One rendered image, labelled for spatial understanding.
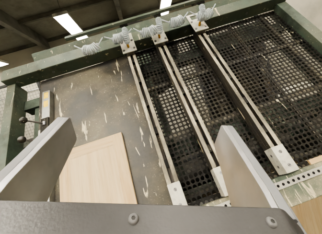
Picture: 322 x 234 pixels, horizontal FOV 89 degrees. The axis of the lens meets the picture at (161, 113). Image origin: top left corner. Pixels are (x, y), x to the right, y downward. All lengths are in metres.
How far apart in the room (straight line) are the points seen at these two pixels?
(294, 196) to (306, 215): 0.47
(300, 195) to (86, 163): 1.04
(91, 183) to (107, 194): 0.11
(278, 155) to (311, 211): 0.57
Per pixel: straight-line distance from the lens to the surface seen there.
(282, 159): 0.98
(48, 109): 1.29
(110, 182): 0.95
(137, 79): 1.09
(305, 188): 1.02
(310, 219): 1.49
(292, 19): 1.70
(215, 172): 0.86
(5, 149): 1.32
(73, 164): 1.07
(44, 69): 1.45
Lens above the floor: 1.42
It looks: 5 degrees down
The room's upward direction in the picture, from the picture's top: 18 degrees counter-clockwise
